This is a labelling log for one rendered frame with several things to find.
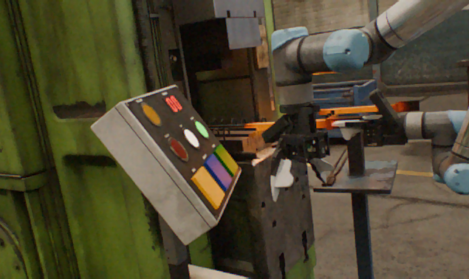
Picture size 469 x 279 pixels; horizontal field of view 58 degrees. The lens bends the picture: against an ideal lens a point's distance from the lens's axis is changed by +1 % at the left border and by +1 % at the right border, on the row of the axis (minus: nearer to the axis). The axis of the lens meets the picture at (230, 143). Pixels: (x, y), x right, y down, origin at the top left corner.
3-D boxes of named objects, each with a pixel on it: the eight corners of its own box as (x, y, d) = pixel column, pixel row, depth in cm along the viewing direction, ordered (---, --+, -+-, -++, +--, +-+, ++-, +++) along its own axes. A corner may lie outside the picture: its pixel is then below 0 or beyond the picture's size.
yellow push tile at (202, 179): (225, 194, 85) (203, 165, 85) (219, 207, 78) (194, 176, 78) (218, 199, 86) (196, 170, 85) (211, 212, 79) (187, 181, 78)
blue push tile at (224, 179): (232, 179, 95) (212, 153, 94) (227, 190, 88) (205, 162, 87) (226, 183, 96) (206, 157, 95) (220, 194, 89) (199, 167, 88)
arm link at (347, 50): (380, 23, 78) (329, 32, 86) (345, 28, 71) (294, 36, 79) (382, 66, 79) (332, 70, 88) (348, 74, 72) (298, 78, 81)
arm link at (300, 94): (268, 86, 88) (297, 80, 92) (270, 108, 89) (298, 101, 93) (292, 86, 82) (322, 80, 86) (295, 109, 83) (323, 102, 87)
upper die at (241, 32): (261, 46, 146) (258, 17, 144) (230, 49, 130) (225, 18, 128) (172, 58, 169) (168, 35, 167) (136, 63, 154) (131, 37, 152)
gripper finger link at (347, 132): (330, 141, 128) (361, 140, 123) (329, 122, 127) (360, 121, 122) (333, 139, 131) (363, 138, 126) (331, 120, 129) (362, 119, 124)
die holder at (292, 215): (315, 241, 170) (304, 134, 161) (271, 291, 140) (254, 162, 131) (207, 225, 202) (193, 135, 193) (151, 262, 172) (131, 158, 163)
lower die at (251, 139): (272, 144, 153) (270, 121, 151) (244, 159, 137) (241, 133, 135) (186, 143, 177) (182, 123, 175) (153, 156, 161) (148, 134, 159)
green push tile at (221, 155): (238, 166, 105) (220, 143, 104) (234, 175, 97) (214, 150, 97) (233, 170, 105) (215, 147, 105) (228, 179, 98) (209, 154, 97)
